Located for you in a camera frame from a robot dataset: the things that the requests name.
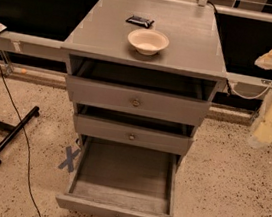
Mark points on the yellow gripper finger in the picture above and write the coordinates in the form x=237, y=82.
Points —
x=265, y=61

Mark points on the grey bottom drawer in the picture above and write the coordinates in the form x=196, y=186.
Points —
x=119, y=180

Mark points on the grey drawer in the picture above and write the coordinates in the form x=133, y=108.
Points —
x=132, y=129
x=119, y=180
x=139, y=91

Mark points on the grey wooden drawer cabinet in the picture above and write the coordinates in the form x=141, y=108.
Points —
x=194, y=48

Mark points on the grey top drawer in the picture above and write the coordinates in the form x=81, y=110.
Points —
x=139, y=91

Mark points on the grey middle drawer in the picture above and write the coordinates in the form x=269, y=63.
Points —
x=132, y=129

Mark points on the dark snack packet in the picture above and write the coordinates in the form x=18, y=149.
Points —
x=139, y=21

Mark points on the blue tape cross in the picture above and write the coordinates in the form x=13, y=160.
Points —
x=68, y=161

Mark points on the black stand base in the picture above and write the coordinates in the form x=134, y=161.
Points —
x=12, y=131

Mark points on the grey metal frame rail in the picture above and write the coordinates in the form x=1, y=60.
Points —
x=32, y=45

